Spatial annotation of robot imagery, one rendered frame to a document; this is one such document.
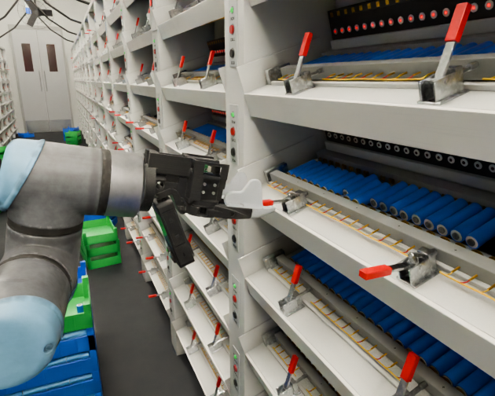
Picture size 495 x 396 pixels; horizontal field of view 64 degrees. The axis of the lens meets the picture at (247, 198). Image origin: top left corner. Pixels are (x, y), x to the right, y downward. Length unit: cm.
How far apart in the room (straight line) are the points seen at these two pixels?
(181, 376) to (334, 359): 113
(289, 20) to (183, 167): 39
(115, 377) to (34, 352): 134
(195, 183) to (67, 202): 16
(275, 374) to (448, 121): 67
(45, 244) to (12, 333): 15
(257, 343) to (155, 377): 82
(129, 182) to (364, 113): 30
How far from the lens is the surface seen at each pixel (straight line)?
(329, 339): 70
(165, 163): 56
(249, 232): 85
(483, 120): 39
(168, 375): 174
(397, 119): 46
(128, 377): 177
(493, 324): 44
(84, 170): 53
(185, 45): 148
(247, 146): 80
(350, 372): 65
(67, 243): 56
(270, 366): 94
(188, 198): 57
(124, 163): 54
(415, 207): 59
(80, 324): 134
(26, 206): 54
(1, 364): 46
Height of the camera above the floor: 112
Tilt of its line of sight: 17 degrees down
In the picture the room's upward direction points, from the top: straight up
